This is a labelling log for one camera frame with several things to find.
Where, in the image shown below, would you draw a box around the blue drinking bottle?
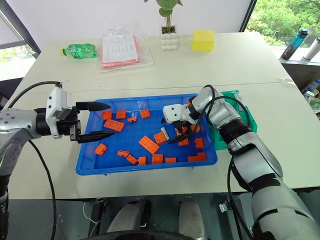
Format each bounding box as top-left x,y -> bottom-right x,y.
280,28 -> 310,61

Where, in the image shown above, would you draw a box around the clear plastic bag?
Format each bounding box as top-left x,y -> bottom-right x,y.
95,21 -> 156,75

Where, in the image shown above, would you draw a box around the long orange toy brick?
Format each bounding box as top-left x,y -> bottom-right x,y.
103,118 -> 126,133
138,135 -> 161,155

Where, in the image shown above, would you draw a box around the white bubble plant pot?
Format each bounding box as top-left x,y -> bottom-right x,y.
159,25 -> 181,52

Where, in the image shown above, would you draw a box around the metal table clamp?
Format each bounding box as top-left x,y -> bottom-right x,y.
95,197 -> 109,209
218,199 -> 233,214

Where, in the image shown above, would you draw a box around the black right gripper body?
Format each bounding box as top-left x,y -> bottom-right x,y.
173,119 -> 189,136

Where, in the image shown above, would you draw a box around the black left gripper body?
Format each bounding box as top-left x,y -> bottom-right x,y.
56,105 -> 82,143

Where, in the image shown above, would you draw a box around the green plastic bottle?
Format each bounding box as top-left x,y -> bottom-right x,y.
59,43 -> 99,61

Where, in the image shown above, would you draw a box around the blue plastic bin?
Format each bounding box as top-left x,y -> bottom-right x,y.
75,93 -> 219,176

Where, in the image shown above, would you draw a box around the white drinking bottle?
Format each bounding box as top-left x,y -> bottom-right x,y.
300,37 -> 320,61

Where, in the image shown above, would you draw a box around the grey rounded robot leg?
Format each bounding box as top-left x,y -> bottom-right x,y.
105,199 -> 152,237
178,196 -> 209,240

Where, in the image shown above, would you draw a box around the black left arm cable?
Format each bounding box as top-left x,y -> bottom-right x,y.
6,81 -> 63,240

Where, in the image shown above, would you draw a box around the thin white cable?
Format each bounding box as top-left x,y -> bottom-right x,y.
83,201 -> 101,224

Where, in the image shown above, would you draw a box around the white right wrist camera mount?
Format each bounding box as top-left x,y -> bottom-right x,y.
162,103 -> 191,125

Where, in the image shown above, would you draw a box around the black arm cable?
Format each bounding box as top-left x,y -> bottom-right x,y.
6,81 -> 63,240
184,84 -> 254,240

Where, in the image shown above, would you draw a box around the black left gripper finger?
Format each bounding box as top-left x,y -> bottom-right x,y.
75,130 -> 117,144
75,100 -> 112,113

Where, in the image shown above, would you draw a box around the cluttered bottles on shelf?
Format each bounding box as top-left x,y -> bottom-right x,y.
300,78 -> 320,115

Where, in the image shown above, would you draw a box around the yellow cube box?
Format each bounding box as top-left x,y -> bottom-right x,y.
191,29 -> 216,52

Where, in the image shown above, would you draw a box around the green potted plant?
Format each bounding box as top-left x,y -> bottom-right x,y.
143,0 -> 184,35

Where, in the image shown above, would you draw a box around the stepped orange toy brick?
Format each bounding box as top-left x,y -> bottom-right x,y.
187,151 -> 208,163

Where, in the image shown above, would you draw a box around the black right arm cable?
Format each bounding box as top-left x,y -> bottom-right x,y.
184,84 -> 254,240

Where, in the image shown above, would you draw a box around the red paper packet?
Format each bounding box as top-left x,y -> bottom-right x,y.
100,34 -> 142,69

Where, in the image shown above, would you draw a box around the green plastic bin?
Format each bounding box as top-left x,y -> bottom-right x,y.
208,90 -> 259,151

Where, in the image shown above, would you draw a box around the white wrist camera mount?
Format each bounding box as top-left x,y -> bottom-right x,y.
162,103 -> 191,125
44,86 -> 74,140

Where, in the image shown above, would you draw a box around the small silver battery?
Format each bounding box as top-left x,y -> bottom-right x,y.
160,127 -> 171,141

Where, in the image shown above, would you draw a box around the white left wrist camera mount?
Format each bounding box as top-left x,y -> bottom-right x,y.
44,86 -> 74,140

